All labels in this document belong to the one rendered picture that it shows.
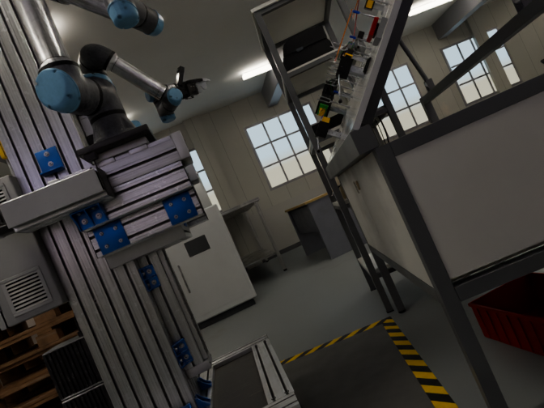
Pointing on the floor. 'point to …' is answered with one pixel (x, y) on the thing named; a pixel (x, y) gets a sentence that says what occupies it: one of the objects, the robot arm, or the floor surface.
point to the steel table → (254, 234)
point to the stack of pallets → (32, 359)
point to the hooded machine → (211, 268)
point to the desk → (320, 227)
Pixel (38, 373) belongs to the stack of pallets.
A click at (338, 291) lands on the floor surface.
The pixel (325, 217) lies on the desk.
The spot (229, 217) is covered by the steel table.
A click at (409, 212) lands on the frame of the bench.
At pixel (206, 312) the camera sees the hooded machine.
